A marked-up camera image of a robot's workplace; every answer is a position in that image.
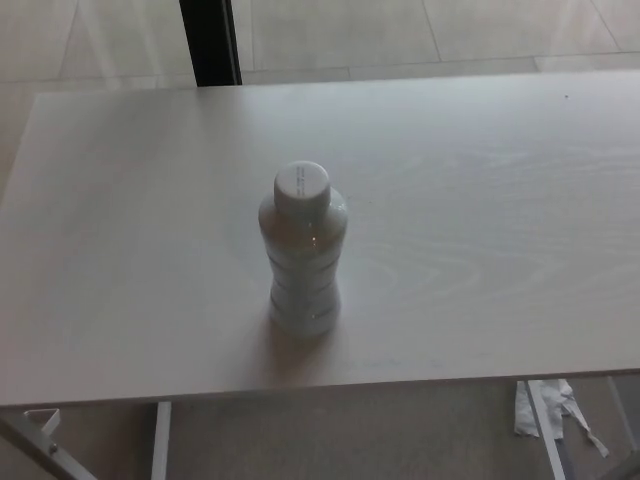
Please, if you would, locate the white metal table leg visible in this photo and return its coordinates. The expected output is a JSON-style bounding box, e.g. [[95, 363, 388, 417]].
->
[[151, 401, 173, 480], [527, 380, 569, 480]]

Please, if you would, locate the white crumpled paper scrap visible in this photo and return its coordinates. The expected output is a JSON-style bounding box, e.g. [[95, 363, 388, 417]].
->
[[514, 378, 611, 459]]

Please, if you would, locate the black vertical pillar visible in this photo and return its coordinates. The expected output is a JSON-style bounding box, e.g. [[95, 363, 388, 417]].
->
[[178, 0, 244, 87]]

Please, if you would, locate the white metal hook bracket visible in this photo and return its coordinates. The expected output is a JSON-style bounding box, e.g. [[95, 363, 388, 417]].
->
[[22, 408, 61, 442]]

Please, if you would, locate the grey diagonal table brace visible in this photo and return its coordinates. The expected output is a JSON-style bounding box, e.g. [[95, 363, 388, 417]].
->
[[0, 414, 99, 480]]

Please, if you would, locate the white plastic bottle with cap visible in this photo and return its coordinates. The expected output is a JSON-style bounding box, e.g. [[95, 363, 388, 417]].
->
[[257, 160, 350, 336]]

